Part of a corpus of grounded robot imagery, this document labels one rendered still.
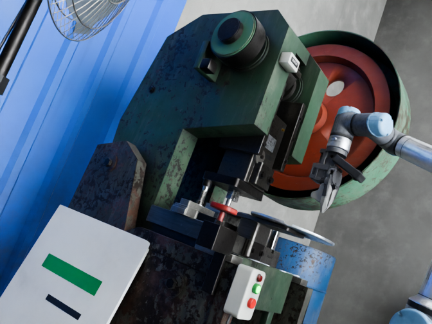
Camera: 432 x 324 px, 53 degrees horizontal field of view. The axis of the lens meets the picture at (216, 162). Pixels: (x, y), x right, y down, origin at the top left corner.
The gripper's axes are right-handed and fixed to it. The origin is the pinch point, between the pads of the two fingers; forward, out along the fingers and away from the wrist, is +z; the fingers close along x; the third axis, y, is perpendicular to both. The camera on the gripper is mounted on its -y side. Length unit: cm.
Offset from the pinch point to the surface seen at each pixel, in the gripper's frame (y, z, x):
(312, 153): 30, -29, -36
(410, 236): 59, -52, -328
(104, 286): 49, 47, 32
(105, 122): 149, -21, -12
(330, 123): 26, -44, -36
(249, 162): 28.6, -8.5, 8.2
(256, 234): 18.6, 14.6, 4.0
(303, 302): 7.4, 30.7, -21.5
